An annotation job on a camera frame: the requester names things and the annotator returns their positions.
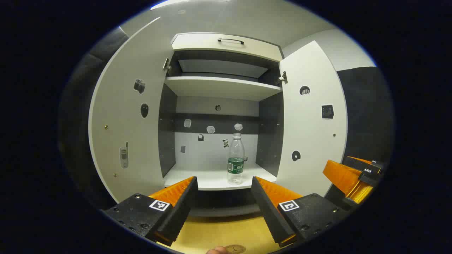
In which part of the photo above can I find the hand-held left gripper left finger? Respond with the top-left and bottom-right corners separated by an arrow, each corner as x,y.
101,176 -> 199,247

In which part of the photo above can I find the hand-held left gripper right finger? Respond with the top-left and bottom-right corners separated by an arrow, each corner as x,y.
251,176 -> 348,248

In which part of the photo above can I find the clear plastic bottle green label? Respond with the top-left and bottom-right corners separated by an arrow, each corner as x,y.
227,133 -> 245,185

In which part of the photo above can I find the white cabinet door calendar sticker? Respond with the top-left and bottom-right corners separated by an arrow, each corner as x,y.
276,41 -> 348,197

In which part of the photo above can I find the white grey cabinet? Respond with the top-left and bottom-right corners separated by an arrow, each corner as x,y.
158,32 -> 285,217

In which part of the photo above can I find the white cabinet door camera sticker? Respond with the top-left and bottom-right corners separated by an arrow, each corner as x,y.
88,17 -> 175,203

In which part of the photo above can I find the white cabinet shelf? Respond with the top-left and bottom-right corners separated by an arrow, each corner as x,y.
164,76 -> 283,102

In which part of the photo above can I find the black backdrop cloth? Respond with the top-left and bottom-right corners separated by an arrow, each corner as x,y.
335,66 -> 394,166
58,26 -> 129,208

